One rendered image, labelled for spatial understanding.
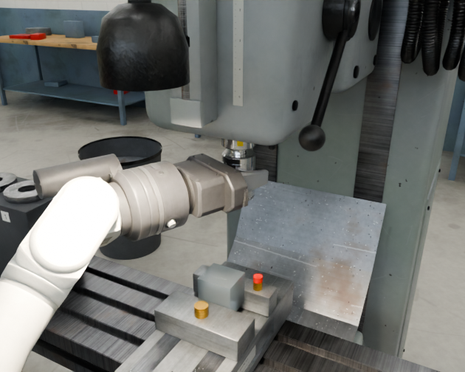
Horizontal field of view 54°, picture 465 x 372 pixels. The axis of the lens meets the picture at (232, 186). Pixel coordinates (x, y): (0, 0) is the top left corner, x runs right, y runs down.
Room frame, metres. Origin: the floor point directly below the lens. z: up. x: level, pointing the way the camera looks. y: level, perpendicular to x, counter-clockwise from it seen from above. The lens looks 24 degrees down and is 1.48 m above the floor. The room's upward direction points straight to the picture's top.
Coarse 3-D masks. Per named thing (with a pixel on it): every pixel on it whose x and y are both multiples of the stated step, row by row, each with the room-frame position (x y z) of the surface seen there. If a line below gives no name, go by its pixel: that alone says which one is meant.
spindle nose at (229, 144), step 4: (224, 140) 0.59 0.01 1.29; (228, 140) 0.58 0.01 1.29; (232, 140) 0.58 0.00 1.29; (224, 144) 0.59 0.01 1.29; (228, 144) 0.58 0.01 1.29; (232, 144) 0.58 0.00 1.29; (236, 144) 0.58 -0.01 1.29; (244, 144) 0.58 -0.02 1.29; (248, 144) 0.58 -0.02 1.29; (252, 144) 0.59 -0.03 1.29; (228, 148) 0.58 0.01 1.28; (232, 148) 0.58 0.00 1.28; (236, 148) 0.58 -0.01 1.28; (240, 148) 0.58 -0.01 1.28; (244, 148) 0.58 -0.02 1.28; (248, 148) 0.58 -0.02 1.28
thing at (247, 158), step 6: (228, 150) 0.61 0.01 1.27; (222, 156) 0.60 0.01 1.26; (228, 156) 0.59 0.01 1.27; (234, 156) 0.58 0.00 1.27; (240, 156) 0.58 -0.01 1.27; (246, 156) 0.58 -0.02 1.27; (252, 156) 0.59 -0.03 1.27; (228, 162) 0.58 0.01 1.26; (234, 162) 0.58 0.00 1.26; (240, 162) 0.58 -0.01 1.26; (246, 162) 0.58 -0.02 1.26
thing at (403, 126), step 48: (384, 0) 0.88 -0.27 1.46; (384, 48) 0.87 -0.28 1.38; (336, 96) 0.91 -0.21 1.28; (384, 96) 0.87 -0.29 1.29; (432, 96) 0.83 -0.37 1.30; (288, 144) 0.96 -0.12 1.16; (336, 144) 0.91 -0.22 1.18; (384, 144) 0.86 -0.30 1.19; (432, 144) 0.83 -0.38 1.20; (336, 192) 0.90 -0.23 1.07; (384, 192) 0.86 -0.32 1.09; (432, 192) 1.00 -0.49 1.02; (384, 240) 0.85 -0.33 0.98; (384, 288) 0.84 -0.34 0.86; (384, 336) 0.84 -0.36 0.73
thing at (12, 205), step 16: (0, 176) 0.90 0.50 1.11; (16, 176) 0.94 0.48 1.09; (0, 192) 0.85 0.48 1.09; (16, 192) 0.82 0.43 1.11; (32, 192) 0.82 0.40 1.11; (0, 208) 0.79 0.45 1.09; (16, 208) 0.78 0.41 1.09; (32, 208) 0.78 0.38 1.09; (0, 224) 0.80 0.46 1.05; (16, 224) 0.78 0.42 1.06; (32, 224) 0.77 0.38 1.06; (0, 240) 0.80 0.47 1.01; (16, 240) 0.78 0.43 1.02; (0, 256) 0.81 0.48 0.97; (0, 272) 0.81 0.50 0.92
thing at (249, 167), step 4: (228, 164) 0.58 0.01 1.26; (248, 164) 0.58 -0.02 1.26; (252, 164) 0.59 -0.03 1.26; (236, 168) 0.58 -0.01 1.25; (240, 168) 0.58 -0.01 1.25; (244, 168) 0.58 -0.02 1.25; (248, 168) 0.58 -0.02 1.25; (252, 168) 0.59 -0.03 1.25; (248, 192) 0.58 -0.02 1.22; (252, 192) 0.59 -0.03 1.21; (248, 196) 0.58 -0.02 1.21; (252, 196) 0.59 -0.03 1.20; (248, 200) 0.58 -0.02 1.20
